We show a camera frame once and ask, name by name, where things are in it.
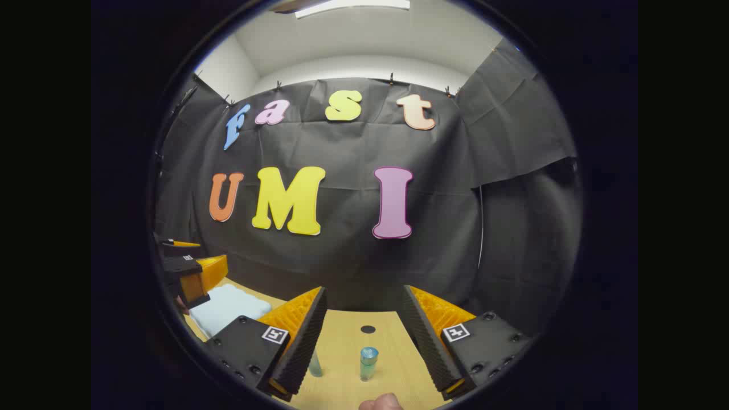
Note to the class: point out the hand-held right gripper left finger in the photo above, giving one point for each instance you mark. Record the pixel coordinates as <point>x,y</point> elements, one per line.
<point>304,341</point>

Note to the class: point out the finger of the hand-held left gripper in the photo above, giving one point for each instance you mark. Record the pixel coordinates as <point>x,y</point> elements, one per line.
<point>181,244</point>
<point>205,276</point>

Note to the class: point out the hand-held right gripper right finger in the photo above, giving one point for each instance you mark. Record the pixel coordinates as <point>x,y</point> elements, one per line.
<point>424,341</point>

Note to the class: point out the blue and white tube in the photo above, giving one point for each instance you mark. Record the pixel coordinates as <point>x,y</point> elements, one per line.
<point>315,367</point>

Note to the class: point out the light blue suitcase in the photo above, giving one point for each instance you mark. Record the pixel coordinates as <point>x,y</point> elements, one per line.
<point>228,307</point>

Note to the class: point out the teal bottle with blue cap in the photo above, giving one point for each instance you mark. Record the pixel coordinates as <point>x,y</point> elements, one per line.
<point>368,364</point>

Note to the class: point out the ceiling light panel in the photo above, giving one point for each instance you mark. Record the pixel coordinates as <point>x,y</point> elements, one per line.
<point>353,5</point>

